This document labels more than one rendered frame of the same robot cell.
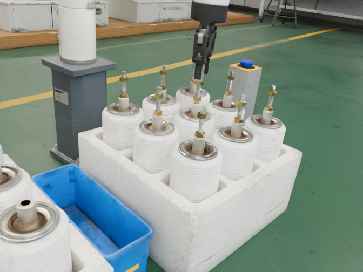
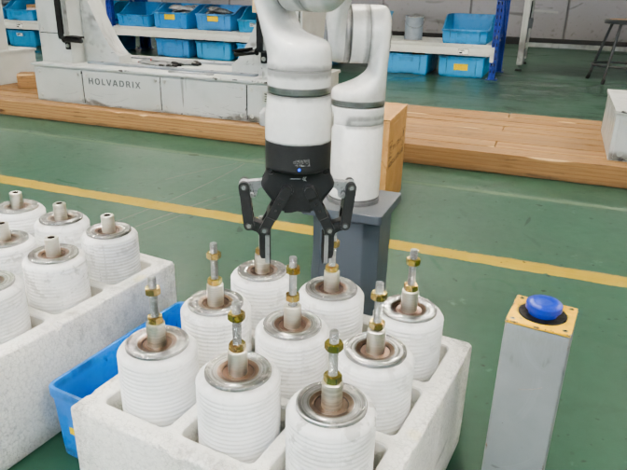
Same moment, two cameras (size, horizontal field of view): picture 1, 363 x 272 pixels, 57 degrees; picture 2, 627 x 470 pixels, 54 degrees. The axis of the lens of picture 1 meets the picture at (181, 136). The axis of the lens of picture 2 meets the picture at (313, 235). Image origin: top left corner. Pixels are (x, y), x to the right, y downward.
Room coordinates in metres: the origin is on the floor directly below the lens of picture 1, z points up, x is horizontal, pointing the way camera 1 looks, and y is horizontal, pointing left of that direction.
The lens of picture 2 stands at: (0.57, -0.70, 0.66)
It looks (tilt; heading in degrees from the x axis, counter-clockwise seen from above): 22 degrees down; 75
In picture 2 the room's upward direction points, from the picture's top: 1 degrees clockwise
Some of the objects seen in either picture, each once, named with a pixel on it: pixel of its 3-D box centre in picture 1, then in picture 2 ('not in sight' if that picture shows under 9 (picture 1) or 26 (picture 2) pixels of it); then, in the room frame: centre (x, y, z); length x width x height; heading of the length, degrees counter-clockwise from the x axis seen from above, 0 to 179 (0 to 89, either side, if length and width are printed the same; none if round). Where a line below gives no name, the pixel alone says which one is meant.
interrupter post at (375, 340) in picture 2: (227, 101); (375, 340); (0.81, -0.11, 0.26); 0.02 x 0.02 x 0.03
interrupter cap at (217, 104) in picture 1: (226, 105); (375, 350); (0.81, -0.11, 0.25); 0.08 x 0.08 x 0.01
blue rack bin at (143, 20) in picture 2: not in sight; (146, 13); (0.60, 5.90, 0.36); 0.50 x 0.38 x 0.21; 55
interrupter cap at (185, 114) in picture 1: (195, 115); (292, 324); (0.72, -0.03, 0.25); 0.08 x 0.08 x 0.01
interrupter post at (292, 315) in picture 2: (195, 109); (292, 315); (0.72, -0.03, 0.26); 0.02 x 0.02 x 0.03
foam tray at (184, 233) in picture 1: (188, 174); (289, 426); (0.72, -0.03, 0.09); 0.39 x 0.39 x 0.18; 47
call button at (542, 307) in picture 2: (246, 64); (543, 309); (0.98, -0.17, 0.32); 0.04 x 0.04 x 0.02
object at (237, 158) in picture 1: (228, 170); (240, 435); (0.64, -0.11, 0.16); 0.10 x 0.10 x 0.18
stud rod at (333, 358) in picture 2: (270, 101); (333, 363); (0.73, -0.19, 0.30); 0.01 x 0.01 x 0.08
